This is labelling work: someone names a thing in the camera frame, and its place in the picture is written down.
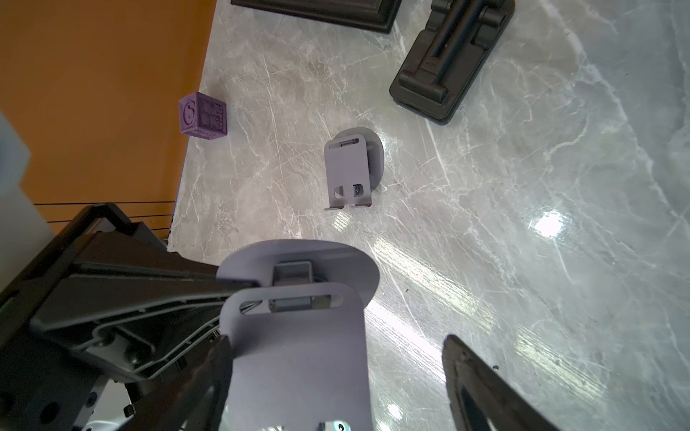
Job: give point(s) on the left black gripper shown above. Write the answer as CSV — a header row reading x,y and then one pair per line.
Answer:
x,y
100,302

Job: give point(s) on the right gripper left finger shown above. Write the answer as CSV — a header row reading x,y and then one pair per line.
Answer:
x,y
194,400

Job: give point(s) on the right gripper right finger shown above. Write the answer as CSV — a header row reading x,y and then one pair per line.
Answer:
x,y
479,399

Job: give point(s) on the grey round stand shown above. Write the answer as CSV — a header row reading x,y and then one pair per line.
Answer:
x,y
298,336
354,164

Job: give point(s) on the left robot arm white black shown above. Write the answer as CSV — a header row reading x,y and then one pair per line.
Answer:
x,y
24,232

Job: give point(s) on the black folded phone stand left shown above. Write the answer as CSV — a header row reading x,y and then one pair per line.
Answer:
x,y
448,55

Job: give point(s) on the purple cube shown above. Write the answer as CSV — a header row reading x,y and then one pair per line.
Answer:
x,y
202,116

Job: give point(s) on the black white chessboard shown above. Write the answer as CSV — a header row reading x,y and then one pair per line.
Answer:
x,y
369,15

